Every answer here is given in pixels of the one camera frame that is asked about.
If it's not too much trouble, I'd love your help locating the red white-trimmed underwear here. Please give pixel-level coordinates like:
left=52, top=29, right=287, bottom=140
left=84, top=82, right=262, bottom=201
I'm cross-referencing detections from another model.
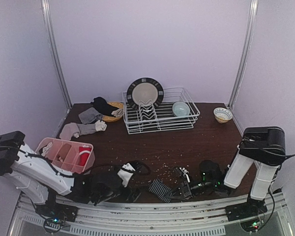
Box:
left=79, top=145, right=91, bottom=166

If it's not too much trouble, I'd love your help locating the grey striped underwear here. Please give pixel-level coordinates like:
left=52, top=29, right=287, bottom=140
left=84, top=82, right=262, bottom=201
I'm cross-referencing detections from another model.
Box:
left=78, top=107, right=103, bottom=124

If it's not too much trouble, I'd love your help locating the black rimmed grey plate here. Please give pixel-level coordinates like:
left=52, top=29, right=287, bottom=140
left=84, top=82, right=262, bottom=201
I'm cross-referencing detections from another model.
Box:
left=126, top=78, right=164, bottom=110

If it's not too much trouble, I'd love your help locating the light blue bowl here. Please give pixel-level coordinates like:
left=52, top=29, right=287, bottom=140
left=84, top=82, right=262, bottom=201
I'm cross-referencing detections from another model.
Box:
left=172, top=101, right=190, bottom=117

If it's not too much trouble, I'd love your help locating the black sock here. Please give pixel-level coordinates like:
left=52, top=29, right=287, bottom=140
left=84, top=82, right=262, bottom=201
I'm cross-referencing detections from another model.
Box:
left=91, top=97, right=118, bottom=117

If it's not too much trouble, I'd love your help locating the metal frame post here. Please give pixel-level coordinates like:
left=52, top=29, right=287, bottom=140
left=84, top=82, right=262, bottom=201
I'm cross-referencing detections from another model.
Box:
left=228, top=0, right=259, bottom=110
left=41, top=0, right=72, bottom=110

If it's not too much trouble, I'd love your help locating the right metal frame post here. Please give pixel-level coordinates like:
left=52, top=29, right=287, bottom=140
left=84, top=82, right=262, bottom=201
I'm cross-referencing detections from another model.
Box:
left=228, top=0, right=259, bottom=110

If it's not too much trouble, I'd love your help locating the striped navy underwear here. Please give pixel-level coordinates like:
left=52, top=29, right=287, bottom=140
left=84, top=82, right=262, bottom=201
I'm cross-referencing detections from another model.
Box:
left=148, top=178, right=172, bottom=203

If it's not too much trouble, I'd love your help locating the white cream sock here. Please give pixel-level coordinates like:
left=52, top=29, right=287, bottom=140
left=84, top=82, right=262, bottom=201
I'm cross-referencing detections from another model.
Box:
left=111, top=108, right=124, bottom=118

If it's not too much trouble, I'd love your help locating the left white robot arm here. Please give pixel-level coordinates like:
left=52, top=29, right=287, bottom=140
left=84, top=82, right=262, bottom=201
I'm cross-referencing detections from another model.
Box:
left=0, top=131, right=151, bottom=206

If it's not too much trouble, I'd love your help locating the white wire dish rack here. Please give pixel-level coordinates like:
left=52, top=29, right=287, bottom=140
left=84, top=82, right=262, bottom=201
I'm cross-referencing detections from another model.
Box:
left=122, top=87, right=200, bottom=135

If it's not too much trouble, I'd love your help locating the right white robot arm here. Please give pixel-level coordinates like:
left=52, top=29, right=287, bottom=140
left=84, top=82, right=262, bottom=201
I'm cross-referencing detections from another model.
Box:
left=166, top=126, right=293, bottom=207

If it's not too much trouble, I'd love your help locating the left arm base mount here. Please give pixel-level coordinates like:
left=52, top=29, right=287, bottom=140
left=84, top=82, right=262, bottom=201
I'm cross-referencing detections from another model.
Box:
left=34, top=203, right=78, bottom=234

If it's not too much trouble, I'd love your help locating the pink plastic organizer box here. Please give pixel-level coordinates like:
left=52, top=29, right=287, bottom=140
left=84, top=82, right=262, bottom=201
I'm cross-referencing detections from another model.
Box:
left=35, top=138, right=95, bottom=174

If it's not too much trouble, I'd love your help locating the left metal frame post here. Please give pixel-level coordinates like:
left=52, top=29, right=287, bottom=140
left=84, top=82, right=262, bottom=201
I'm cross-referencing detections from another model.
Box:
left=41, top=0, right=72, bottom=110

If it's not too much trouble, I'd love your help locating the beige pink underwear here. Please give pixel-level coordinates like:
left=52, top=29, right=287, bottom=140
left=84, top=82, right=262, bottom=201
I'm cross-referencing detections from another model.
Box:
left=59, top=122, right=80, bottom=141

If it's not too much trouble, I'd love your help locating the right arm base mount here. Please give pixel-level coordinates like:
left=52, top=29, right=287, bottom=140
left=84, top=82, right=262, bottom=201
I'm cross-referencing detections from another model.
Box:
left=225, top=197, right=275, bottom=233

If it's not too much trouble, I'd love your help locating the patterned white yellow bowl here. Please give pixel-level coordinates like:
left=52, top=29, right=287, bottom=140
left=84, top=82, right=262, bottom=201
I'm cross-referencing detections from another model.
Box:
left=213, top=107, right=233, bottom=123

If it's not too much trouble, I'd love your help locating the grey sock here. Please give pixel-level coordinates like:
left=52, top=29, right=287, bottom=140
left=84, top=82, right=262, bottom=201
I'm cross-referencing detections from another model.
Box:
left=77, top=120, right=107, bottom=136

